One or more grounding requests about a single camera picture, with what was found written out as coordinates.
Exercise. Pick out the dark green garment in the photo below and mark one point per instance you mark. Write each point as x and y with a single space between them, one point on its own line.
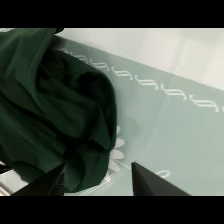
50 106

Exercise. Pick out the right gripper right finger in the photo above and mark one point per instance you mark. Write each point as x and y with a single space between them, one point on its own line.
146 185

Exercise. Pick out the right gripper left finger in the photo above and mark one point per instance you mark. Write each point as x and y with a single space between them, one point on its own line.
46 185

